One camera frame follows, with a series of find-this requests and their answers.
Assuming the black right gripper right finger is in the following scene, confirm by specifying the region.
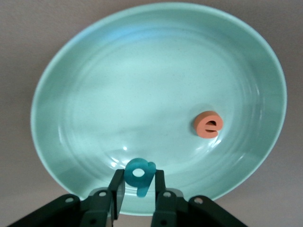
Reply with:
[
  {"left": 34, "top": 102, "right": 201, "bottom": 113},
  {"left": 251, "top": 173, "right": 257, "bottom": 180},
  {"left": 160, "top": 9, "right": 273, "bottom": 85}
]
[{"left": 151, "top": 169, "right": 249, "bottom": 227}]

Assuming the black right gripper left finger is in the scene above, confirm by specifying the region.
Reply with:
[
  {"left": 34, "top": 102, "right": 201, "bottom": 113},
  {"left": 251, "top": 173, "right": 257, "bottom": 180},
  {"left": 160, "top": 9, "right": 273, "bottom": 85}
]
[{"left": 7, "top": 169, "right": 125, "bottom": 227}]

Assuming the teal foam letter g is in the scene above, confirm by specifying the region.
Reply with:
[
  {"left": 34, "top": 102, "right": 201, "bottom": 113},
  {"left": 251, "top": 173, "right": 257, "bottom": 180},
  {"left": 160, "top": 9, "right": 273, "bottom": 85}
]
[{"left": 125, "top": 157, "right": 157, "bottom": 198}]

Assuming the orange foam letter e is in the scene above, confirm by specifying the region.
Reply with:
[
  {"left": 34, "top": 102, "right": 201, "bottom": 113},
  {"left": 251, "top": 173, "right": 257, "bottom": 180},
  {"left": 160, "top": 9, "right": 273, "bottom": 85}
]
[{"left": 193, "top": 110, "right": 224, "bottom": 139}]

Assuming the mint green plate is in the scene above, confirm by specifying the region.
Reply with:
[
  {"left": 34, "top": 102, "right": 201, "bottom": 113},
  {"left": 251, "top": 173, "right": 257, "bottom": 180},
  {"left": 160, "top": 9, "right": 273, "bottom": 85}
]
[{"left": 30, "top": 1, "right": 288, "bottom": 217}]

